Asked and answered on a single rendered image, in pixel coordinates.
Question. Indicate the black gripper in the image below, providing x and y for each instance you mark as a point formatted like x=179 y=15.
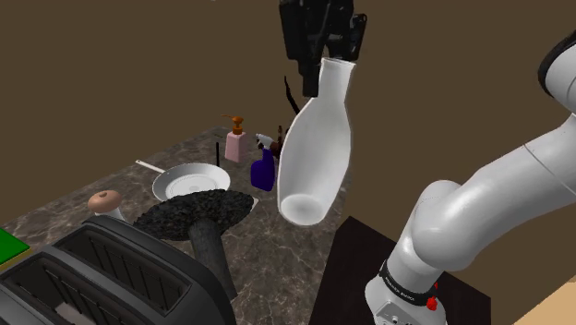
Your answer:
x=310 y=27

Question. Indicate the white vase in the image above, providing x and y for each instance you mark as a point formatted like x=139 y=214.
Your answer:
x=315 y=153

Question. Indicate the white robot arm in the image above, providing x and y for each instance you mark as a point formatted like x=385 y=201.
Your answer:
x=486 y=211

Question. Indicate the dark brown branch ornament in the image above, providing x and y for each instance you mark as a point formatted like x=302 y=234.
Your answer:
x=280 y=142

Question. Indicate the pink soap dispenser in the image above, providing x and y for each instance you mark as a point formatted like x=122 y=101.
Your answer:
x=236 y=146

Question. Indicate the purple spray bottle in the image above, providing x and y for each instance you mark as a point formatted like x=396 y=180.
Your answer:
x=262 y=173

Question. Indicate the thin black stick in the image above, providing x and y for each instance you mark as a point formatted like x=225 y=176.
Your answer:
x=218 y=155

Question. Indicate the white frying pan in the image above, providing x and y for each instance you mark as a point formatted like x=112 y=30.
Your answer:
x=191 y=180

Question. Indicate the black mushroom figure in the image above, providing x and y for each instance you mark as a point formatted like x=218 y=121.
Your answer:
x=198 y=211

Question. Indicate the dark robot stand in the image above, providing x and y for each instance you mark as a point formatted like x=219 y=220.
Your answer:
x=355 y=270

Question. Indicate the brown-capped white mushroom figure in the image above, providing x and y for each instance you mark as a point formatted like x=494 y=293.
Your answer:
x=104 y=201

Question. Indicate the black toaster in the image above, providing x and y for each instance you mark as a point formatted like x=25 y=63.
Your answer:
x=112 y=279

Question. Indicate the green flat board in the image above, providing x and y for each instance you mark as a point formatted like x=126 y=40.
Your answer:
x=10 y=247

